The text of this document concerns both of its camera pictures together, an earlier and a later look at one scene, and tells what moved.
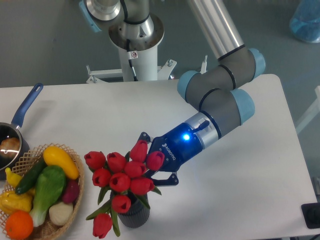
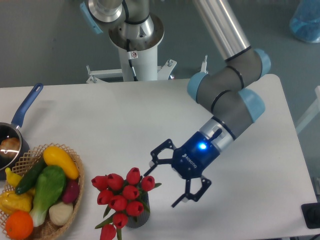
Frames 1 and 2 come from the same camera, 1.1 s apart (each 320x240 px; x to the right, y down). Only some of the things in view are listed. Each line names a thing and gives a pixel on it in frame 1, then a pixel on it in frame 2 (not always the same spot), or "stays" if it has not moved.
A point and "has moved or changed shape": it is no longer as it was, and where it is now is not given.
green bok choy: (51, 182) stays
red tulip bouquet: (120, 176) has moved or changed shape
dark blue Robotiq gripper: (179, 147) -> (189, 161)
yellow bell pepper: (10, 201) stays
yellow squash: (54, 156) stays
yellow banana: (12, 178) stays
